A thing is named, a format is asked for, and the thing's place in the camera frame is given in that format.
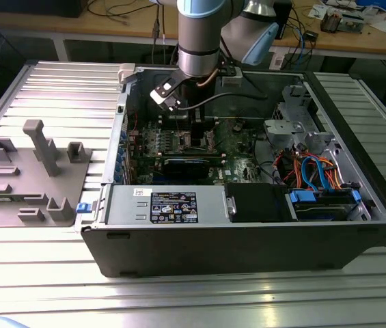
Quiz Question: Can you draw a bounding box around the metal socket cover frame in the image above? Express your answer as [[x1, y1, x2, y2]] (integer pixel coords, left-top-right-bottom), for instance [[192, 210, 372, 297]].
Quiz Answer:
[[207, 126, 220, 147]]

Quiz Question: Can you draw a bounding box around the CPU socket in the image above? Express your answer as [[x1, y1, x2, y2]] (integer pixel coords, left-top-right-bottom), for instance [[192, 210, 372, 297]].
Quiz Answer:
[[177, 128, 220, 154]]

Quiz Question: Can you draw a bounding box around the green motherboard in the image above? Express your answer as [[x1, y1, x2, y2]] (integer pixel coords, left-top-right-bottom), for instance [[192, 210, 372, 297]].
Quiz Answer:
[[127, 118, 267, 187]]

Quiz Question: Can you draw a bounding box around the black graphics card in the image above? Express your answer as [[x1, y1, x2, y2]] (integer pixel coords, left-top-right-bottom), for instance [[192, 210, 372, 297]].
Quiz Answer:
[[163, 156, 211, 179]]

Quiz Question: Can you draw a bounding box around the silver metal drive cage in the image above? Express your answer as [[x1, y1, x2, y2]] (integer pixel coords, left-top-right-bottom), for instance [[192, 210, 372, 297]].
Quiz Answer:
[[263, 84, 346, 163]]

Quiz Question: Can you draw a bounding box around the wooden desk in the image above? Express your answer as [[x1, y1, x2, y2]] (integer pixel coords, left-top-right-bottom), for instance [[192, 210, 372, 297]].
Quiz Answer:
[[0, 0, 386, 57]]

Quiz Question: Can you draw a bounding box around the tall black box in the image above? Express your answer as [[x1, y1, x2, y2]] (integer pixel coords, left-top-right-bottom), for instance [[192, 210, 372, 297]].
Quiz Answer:
[[276, 0, 294, 40]]

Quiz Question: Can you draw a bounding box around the black rating label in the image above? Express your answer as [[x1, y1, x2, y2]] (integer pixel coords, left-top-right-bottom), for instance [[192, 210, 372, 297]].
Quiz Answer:
[[150, 191, 199, 224]]

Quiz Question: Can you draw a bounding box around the black drive bay box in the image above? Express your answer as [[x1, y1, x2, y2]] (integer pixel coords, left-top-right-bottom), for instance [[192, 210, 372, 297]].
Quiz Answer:
[[225, 182, 296, 223]]

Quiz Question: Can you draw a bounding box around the grey power supply unit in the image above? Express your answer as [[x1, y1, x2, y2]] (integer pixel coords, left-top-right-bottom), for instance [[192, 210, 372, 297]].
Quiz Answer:
[[105, 184, 230, 226]]

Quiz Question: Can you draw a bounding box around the metal heat sink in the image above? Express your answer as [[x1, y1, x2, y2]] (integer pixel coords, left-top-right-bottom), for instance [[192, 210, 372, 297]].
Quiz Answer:
[[320, 9, 343, 34]]

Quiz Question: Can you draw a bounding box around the black PC case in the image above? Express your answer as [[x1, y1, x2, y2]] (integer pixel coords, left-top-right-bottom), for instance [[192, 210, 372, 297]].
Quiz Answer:
[[79, 63, 386, 278]]

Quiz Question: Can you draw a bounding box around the hard disk in blue carrier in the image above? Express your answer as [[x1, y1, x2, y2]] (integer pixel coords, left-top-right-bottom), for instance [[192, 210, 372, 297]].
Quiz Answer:
[[285, 189, 363, 223]]

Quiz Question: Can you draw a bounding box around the wide black box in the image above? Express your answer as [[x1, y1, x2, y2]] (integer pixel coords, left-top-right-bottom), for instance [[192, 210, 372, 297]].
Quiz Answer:
[[0, 0, 84, 18]]

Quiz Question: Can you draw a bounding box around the grey parts rack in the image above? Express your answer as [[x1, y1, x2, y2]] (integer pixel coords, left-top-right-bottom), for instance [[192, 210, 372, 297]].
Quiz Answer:
[[0, 119, 94, 228]]

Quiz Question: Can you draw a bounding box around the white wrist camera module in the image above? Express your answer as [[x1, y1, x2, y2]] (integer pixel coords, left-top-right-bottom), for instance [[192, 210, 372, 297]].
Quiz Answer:
[[150, 73, 183, 112]]

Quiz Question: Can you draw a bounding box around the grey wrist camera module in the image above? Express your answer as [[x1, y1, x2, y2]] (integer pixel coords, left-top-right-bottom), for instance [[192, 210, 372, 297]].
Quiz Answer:
[[219, 63, 245, 87]]

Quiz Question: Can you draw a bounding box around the black camera cable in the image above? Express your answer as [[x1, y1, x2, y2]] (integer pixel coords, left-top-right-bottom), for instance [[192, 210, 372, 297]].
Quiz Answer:
[[174, 91, 269, 111]]

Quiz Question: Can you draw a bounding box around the black hanging USB cable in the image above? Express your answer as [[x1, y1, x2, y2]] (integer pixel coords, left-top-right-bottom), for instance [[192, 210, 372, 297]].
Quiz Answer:
[[150, 0, 161, 66], [160, 0, 168, 66]]

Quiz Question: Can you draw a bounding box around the blue data cable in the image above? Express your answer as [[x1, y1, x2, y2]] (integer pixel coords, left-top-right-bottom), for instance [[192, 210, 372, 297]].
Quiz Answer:
[[300, 154, 333, 192]]

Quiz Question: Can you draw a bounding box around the orange wire bundle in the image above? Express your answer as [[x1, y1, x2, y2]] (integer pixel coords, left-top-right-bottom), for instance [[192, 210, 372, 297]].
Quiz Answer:
[[283, 155, 346, 192]]

